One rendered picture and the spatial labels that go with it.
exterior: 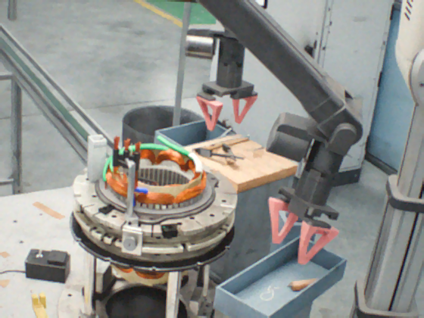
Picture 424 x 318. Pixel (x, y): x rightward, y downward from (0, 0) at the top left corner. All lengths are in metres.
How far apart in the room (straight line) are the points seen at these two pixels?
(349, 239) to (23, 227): 2.05
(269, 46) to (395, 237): 0.49
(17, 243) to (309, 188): 0.87
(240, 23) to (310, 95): 0.16
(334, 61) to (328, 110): 2.54
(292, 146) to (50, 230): 0.87
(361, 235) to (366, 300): 2.15
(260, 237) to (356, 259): 1.76
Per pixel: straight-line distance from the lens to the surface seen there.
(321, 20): 3.49
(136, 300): 1.57
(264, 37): 1.02
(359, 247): 3.45
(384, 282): 1.39
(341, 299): 3.05
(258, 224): 1.60
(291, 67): 1.04
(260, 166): 1.57
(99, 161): 1.35
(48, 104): 2.71
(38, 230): 1.81
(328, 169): 1.13
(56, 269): 1.60
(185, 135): 1.76
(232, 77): 1.49
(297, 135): 1.11
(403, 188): 1.30
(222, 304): 1.16
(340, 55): 3.62
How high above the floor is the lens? 1.73
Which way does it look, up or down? 25 degrees down
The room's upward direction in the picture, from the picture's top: 7 degrees clockwise
